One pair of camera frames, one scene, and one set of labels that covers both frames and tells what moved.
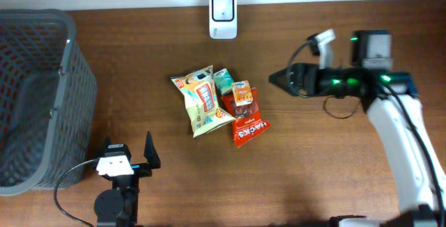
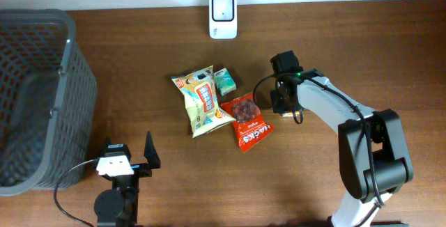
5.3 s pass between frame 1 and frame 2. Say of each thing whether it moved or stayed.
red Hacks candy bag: moved
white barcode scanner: stayed
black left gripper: stayed
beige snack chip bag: stayed
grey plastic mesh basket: stayed
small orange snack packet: moved
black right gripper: moved
